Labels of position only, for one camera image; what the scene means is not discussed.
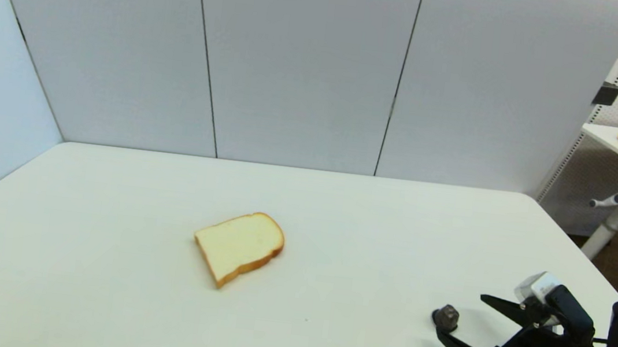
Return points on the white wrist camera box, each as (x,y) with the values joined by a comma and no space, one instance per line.
(537,288)

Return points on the black clamp on partition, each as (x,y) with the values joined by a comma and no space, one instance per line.
(606,94)

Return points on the dented grey coffee capsule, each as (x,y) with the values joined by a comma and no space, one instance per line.
(447,316)

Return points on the white bread slice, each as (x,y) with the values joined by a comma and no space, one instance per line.
(240,244)

